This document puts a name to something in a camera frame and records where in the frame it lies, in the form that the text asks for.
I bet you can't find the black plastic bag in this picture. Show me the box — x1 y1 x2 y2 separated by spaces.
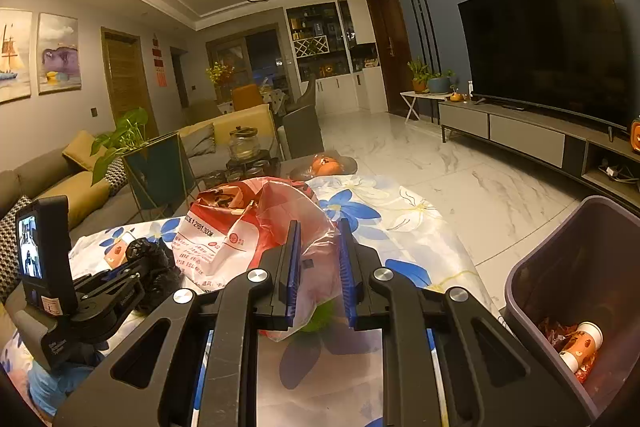
126 237 182 315

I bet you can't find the orange white paper cup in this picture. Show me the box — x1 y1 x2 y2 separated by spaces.
560 322 603 373

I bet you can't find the red white plastic bag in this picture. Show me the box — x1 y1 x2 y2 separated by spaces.
171 176 341 341

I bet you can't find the green foam fruit net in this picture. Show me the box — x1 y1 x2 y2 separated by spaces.
302 299 335 333

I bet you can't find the red white wrapper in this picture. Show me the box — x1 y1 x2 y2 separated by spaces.
538 317 577 352

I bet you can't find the dark plastic trash bin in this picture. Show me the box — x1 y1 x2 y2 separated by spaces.
504 196 639 426

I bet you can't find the blue gloved hand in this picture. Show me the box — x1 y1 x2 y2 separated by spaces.
27 351 105 418

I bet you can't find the phone mounted on gripper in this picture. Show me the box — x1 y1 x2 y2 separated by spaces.
15 195 78 317

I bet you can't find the grey sectional sofa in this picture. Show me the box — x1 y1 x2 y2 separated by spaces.
0 126 222 308

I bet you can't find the houndstooth cushion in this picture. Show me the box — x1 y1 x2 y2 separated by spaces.
0 196 30 303

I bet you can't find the green square planter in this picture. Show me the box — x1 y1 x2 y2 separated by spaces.
122 133 198 221

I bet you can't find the yellow cushion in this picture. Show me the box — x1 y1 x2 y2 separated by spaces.
63 130 106 171

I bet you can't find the floral blue white tablecloth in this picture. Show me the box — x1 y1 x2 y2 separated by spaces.
0 173 501 427

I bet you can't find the green leafy houseplant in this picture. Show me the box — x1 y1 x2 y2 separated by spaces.
91 107 149 184

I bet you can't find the glass teapot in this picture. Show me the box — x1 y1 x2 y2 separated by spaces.
229 126 260 161

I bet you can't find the purple abstract painting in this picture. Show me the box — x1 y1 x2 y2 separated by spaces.
37 13 81 95

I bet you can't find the wooden door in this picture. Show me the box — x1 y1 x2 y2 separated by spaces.
101 27 160 138

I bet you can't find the grey tv cabinet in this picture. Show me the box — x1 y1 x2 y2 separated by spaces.
438 101 639 212

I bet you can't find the grey chair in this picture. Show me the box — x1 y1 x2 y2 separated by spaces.
278 80 324 160

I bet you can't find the sailboat painting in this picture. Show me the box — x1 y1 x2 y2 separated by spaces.
0 8 32 104

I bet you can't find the orange speaker box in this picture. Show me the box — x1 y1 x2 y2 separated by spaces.
629 117 640 153

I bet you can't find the white side table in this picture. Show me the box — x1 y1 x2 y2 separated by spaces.
399 90 449 122

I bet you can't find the potted plant on table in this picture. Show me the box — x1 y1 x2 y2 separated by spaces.
408 60 431 93

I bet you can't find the large black television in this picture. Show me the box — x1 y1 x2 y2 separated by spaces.
458 0 634 130

